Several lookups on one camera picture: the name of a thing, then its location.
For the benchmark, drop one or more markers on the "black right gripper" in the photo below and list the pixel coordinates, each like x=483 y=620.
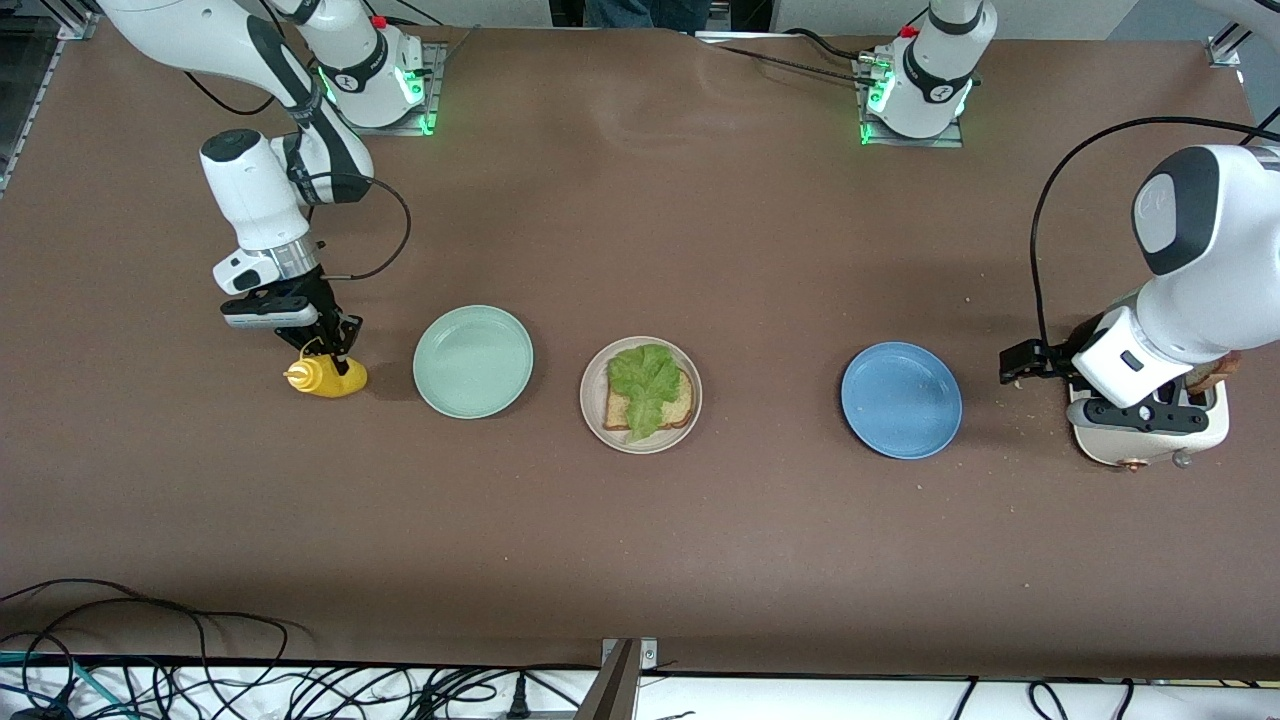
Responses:
x=322 y=296

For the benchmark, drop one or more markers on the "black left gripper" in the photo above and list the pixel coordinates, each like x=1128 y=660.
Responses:
x=1052 y=361

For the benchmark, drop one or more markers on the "yellow mustard squeeze bottle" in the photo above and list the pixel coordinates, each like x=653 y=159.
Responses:
x=325 y=382

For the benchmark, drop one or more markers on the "toasted bread slice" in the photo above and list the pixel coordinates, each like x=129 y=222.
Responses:
x=1215 y=375
x=675 y=410

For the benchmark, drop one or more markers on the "green lettuce leaf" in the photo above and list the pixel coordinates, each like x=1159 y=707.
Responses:
x=645 y=385

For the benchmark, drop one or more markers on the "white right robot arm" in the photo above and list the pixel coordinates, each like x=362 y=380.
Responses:
x=250 y=190

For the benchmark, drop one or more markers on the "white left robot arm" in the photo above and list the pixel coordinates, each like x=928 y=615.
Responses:
x=1200 y=290

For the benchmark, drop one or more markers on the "pale green plate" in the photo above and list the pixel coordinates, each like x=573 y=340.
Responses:
x=470 y=362

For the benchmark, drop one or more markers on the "blue plate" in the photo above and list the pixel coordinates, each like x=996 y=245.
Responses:
x=900 y=400

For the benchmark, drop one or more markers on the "beige plate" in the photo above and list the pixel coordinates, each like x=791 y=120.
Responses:
x=593 y=400

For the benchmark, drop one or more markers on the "white toaster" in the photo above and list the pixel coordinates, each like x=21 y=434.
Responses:
x=1150 y=450

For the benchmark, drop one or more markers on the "black power plug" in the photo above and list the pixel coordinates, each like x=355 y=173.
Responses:
x=518 y=700

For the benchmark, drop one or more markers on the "aluminium profile bar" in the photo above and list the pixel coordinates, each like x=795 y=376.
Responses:
x=615 y=690

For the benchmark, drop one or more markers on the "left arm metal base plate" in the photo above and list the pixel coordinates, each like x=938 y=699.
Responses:
x=905 y=142

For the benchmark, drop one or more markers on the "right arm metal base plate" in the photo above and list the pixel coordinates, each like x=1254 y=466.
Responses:
x=437 y=100

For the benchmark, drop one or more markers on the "aluminium frame corner bracket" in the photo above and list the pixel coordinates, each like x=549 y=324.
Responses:
x=1225 y=48

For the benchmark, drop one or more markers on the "aluminium frame rack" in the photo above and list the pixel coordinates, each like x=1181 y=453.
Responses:
x=78 y=25

